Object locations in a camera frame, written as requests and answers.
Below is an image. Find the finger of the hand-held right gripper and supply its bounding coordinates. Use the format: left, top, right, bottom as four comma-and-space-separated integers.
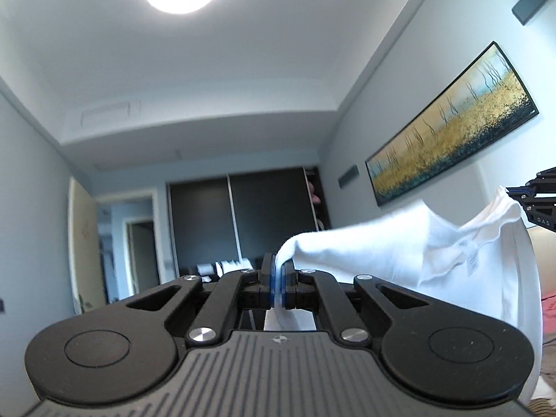
506, 166, 556, 199
517, 194, 556, 212

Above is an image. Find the dark rectangular wall panel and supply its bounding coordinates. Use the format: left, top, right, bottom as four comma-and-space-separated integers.
512, 0, 556, 25
338, 164, 360, 190

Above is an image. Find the beige room door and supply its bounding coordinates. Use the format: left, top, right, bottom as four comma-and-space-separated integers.
67, 177, 107, 316

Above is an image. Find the white T-shirt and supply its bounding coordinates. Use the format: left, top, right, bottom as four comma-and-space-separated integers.
263, 186, 543, 404

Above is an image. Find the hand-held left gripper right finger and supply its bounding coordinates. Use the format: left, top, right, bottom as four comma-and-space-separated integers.
280, 264, 431, 347

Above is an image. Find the framed landscape painting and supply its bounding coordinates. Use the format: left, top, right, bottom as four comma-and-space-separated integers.
365, 41, 540, 208

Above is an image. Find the dark sliding-door wardrobe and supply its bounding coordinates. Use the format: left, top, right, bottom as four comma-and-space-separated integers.
166, 166, 333, 279

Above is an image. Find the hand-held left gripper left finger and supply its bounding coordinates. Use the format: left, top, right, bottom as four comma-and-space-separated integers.
126, 253, 276, 348

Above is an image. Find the ceiling air vent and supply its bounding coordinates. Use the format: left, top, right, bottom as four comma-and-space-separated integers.
79, 101, 142, 128

